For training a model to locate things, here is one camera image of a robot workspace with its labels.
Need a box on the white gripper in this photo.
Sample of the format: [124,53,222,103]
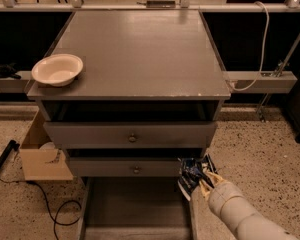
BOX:
[199,171,245,222]

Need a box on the blue chip bag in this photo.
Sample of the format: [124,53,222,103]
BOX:
[178,154,217,201]

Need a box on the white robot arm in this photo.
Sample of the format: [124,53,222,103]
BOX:
[199,171,298,240]

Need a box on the top grey drawer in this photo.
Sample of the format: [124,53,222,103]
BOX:
[44,122,216,149]

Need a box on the bottom grey open drawer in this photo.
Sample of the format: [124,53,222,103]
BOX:
[77,177,193,240]

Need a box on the grey wooden drawer cabinet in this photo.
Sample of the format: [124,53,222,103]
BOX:
[28,12,230,164]

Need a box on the middle grey drawer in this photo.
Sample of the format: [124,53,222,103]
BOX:
[67,157,185,177]

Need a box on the cardboard box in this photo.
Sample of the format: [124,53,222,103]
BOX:
[19,112,73,181]

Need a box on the white bowl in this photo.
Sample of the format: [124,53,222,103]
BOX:
[31,54,83,87]

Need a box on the black pole on floor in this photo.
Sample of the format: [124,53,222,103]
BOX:
[0,140,19,169]

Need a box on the white hanging cable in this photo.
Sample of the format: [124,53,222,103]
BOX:
[229,0,271,92]

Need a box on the black object on rail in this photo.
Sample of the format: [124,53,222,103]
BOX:
[0,64,21,79]

